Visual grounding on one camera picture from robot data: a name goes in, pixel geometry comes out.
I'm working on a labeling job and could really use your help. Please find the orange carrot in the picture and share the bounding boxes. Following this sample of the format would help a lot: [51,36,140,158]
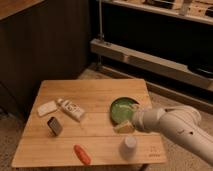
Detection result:
[74,145,91,165]

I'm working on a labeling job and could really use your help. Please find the white ceramic cup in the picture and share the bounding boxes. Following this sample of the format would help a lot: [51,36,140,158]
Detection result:
[119,136,137,160]

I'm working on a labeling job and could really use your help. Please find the white lotion bottle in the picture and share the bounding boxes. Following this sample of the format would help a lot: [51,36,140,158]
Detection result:
[56,98,85,122]

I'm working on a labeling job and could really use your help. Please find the wooden table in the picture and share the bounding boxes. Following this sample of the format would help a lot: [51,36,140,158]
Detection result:
[12,79,167,168]

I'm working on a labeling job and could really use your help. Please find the green bowl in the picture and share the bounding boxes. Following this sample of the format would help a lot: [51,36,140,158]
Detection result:
[109,97,140,124]

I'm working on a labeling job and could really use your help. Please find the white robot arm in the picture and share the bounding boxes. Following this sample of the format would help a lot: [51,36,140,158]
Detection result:
[110,104,213,166]

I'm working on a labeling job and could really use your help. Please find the small brown box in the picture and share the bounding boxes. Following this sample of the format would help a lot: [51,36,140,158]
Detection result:
[47,117,63,136]

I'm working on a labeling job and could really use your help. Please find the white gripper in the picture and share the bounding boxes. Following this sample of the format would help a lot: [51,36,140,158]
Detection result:
[114,104,165,133]

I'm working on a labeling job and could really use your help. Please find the wooden shelf beam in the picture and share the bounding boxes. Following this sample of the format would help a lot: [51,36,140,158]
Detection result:
[90,39,213,92]

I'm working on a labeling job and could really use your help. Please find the upper wooden shelf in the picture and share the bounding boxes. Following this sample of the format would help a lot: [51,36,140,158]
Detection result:
[101,0,213,26]

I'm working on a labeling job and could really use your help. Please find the metal pole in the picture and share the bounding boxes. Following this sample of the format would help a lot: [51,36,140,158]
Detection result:
[97,0,104,70]

